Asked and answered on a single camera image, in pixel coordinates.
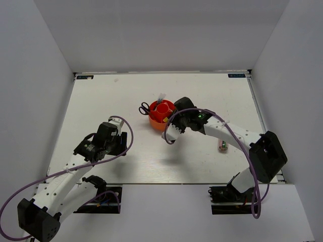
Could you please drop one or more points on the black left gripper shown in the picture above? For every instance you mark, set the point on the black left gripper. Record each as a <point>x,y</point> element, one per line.
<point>120,146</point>

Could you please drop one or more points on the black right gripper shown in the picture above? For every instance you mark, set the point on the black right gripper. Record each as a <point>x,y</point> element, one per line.
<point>174,123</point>

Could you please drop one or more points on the pink capped clear tube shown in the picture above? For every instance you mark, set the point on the pink capped clear tube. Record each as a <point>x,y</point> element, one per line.
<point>222,145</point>

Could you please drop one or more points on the black handled scissors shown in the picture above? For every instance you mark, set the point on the black handled scissors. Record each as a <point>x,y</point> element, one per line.
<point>144,108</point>

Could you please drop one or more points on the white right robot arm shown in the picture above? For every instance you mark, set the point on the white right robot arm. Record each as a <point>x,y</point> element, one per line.
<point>264,152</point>

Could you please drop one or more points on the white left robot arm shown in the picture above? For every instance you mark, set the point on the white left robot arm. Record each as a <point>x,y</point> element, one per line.
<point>42,215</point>

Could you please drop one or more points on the orange round desk organizer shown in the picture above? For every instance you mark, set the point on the orange round desk organizer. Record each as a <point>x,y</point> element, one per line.
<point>158,113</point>

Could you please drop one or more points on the right corner table label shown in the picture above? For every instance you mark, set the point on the right corner table label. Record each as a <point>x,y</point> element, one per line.
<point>234,75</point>

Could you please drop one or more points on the corner table label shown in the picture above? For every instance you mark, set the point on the corner table label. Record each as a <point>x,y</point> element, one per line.
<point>234,75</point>
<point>85,77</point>

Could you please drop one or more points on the left corner table label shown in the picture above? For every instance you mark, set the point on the left corner table label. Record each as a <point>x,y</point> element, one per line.
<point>85,77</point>

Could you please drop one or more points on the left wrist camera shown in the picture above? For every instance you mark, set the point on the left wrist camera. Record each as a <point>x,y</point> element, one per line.
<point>117,122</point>

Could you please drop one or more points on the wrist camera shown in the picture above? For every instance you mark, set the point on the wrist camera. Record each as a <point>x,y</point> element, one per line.
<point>117,122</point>
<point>172,132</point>

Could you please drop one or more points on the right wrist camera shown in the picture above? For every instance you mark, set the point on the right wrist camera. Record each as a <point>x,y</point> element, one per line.
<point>172,132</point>

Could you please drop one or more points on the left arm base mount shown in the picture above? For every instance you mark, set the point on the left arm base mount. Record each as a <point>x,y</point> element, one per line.
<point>105,204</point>

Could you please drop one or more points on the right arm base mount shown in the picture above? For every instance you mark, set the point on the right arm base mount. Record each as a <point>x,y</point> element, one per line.
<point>225,202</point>

